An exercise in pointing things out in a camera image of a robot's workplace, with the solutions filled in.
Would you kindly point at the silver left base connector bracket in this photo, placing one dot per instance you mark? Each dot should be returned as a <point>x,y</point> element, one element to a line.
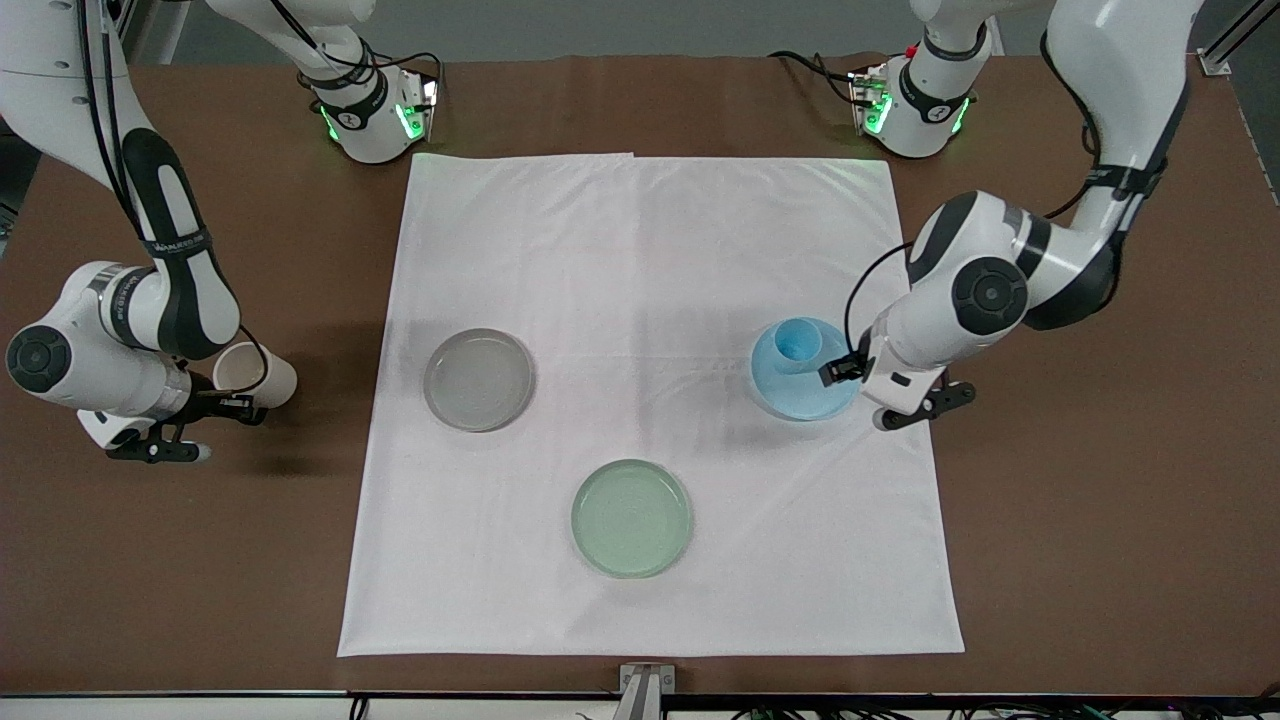
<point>860,95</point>

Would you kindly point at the black table edge rail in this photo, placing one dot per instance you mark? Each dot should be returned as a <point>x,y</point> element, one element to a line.
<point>200,696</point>

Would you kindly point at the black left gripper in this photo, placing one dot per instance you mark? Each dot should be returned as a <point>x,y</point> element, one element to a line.
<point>853,367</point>

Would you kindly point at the white cloth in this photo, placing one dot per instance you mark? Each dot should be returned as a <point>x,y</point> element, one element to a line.
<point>650,250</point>

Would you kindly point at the gray plate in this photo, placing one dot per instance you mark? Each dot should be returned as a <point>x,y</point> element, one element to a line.
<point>478,380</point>

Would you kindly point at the blue cup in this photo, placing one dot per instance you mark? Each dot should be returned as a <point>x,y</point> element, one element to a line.
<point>798,345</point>

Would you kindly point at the green plate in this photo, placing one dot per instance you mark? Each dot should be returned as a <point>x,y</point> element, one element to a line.
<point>632,518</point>

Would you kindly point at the silver base connector bracket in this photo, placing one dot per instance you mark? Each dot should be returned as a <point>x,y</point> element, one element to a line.
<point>430,105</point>
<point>860,95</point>

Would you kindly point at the blue plate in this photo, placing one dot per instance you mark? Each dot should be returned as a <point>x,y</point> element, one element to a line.
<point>795,395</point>

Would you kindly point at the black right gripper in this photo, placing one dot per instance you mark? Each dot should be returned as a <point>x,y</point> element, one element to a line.
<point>212,405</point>

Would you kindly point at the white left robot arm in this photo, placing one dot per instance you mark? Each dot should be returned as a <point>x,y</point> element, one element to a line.
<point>1000,290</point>

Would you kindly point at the aluminium frame profile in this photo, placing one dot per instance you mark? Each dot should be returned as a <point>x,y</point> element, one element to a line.
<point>135,30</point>
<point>1235,40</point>

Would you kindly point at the silver right base connector bracket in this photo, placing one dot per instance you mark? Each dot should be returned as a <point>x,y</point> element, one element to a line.
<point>430,105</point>

